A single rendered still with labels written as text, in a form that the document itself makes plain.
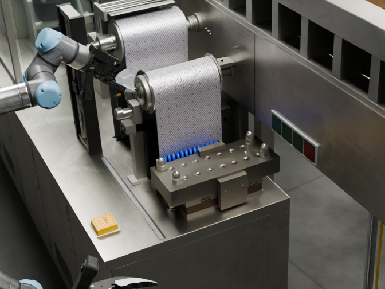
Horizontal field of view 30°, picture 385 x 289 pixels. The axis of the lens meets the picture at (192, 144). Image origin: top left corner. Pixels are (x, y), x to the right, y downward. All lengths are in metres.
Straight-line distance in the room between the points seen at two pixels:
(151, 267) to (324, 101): 0.76
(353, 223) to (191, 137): 1.58
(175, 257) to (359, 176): 0.68
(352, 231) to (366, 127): 1.91
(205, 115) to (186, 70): 0.17
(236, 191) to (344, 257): 1.35
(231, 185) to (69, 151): 0.73
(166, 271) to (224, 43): 0.79
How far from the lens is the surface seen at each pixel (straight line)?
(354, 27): 1.83
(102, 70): 2.24
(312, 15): 1.97
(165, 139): 2.38
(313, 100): 2.05
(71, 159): 2.70
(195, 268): 2.38
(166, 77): 2.31
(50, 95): 2.05
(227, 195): 2.32
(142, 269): 2.28
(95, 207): 2.43
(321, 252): 3.61
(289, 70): 2.13
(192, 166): 2.35
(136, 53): 2.48
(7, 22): 3.16
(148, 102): 2.30
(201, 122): 2.41
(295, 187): 4.03
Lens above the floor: 2.32
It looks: 32 degrees down
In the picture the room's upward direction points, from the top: 3 degrees counter-clockwise
